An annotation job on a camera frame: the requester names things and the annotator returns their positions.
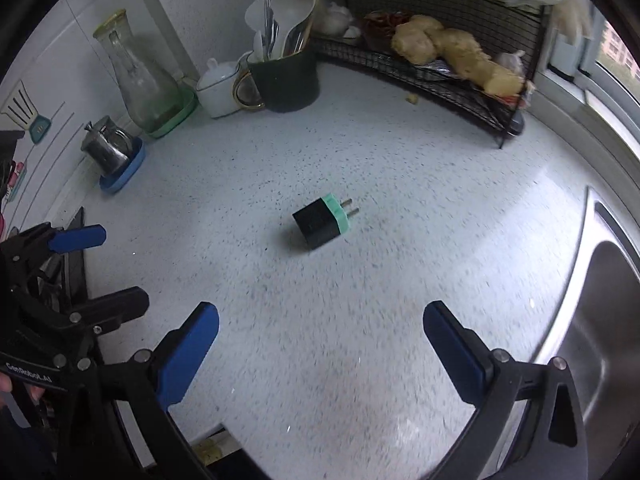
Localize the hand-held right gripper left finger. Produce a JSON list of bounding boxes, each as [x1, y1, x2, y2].
[[75, 302, 221, 480]]

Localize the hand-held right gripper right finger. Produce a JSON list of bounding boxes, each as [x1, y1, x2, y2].
[[422, 301, 589, 480]]

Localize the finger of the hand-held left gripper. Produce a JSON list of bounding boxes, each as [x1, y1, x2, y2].
[[0, 224, 107, 281], [50, 287, 151, 368]]

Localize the black and green plug adapter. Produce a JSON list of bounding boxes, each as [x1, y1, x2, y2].
[[292, 194, 362, 252]]

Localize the person's left hand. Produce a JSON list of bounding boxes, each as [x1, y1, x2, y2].
[[0, 375, 46, 404]]

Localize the blue plastic tray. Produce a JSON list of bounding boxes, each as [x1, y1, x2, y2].
[[99, 139, 147, 193]]

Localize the small metal pot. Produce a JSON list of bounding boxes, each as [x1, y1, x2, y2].
[[81, 116, 136, 176]]

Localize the stainless steel sink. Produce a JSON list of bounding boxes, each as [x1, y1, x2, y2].
[[530, 186, 640, 480]]

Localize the green plastic tray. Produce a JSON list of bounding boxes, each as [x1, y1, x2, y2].
[[142, 87, 199, 139]]

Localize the clear glass carafe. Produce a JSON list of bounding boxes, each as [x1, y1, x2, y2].
[[92, 9, 183, 132]]

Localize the white teapot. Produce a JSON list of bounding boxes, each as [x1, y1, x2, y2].
[[196, 57, 251, 118]]

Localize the dark green utensil mug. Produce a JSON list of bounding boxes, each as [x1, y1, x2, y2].
[[232, 47, 321, 113]]

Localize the long ginger root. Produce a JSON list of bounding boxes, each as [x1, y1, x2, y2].
[[435, 27, 526, 97]]

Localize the white spoon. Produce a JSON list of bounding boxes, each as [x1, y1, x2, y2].
[[244, 0, 273, 63]]

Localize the round ginger root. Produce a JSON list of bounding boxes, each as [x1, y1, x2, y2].
[[391, 15, 445, 66]]

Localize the large white ladle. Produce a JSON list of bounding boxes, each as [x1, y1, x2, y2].
[[270, 0, 317, 58]]

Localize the red dried chillies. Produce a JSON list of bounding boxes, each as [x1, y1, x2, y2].
[[362, 10, 401, 46]]

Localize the wooden chopsticks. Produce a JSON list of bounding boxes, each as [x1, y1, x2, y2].
[[299, 0, 331, 53]]

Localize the garlic bulb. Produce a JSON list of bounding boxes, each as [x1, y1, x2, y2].
[[320, 2, 357, 37]]

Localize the hanging white plastic bag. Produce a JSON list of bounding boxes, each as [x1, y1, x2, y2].
[[550, 0, 606, 73]]

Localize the window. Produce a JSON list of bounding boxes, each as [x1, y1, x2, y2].
[[575, 5, 640, 126]]

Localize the black wire rack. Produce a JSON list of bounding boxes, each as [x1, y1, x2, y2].
[[300, 0, 556, 150]]

